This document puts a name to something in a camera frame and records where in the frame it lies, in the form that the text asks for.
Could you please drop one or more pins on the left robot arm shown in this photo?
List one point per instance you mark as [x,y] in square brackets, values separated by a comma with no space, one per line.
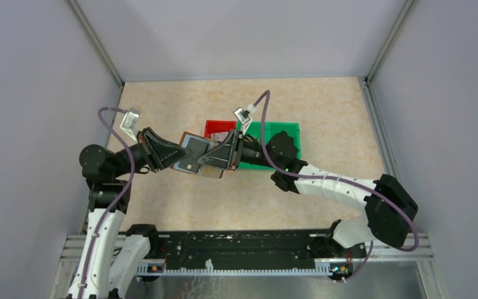
[101,273]

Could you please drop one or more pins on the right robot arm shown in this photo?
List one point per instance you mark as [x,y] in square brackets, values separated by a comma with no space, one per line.
[387,210]

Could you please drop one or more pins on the red plastic bin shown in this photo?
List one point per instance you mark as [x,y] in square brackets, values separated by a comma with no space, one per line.
[218,126]

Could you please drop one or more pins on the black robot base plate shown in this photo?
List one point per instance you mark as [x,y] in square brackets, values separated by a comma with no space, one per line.
[257,251]

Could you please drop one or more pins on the silver VIP card pile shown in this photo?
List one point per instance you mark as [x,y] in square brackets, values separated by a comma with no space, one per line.
[219,136]

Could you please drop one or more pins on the green bin with gold cards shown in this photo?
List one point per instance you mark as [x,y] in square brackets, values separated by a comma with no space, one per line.
[255,165]

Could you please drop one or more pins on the aluminium frame rail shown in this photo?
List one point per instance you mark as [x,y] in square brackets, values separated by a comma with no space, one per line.
[376,252]

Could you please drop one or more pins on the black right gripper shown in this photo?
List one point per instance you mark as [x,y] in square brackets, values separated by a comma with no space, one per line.
[220,157]

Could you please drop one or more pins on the green bin with black cards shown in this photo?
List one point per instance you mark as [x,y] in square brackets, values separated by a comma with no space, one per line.
[292,129]

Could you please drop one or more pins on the brown leather card holder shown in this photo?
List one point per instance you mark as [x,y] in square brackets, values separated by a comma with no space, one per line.
[208,172]

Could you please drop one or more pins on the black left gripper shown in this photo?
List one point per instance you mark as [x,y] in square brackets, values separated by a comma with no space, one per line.
[160,152]

